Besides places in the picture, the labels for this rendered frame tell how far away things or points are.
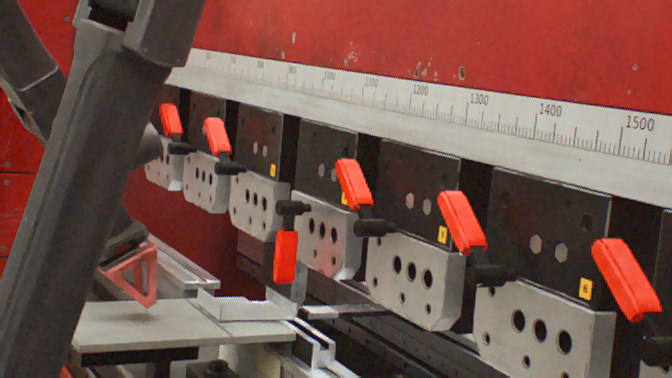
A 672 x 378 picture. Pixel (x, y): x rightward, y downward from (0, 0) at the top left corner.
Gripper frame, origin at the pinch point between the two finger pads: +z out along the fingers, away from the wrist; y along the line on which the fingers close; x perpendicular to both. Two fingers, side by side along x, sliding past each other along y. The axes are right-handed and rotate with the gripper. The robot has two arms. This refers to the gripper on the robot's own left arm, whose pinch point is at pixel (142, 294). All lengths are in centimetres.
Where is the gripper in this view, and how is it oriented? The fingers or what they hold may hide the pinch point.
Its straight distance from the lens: 135.9
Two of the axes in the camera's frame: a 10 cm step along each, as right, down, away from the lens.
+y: -4.5, -1.5, 8.8
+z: 3.6, 8.7, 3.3
